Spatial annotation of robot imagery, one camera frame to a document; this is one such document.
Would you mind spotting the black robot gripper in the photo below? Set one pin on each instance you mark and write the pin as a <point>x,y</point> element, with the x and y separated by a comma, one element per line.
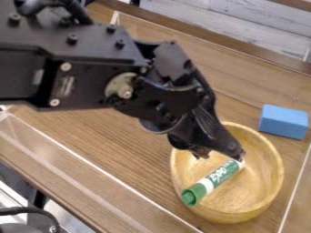
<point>169,96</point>

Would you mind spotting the green and white marker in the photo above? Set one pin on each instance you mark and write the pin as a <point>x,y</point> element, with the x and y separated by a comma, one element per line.
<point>210,182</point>

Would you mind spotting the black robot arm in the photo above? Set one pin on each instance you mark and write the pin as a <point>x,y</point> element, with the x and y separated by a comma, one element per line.
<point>64,62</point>

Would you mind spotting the brown wooden bowl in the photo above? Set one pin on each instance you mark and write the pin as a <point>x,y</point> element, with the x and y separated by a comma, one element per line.
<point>245,196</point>

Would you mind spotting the blue foam block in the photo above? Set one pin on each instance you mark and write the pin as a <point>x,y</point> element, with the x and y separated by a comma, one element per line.
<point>283,121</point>

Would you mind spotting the black metal table leg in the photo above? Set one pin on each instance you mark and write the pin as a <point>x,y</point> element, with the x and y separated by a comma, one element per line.
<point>39,199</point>

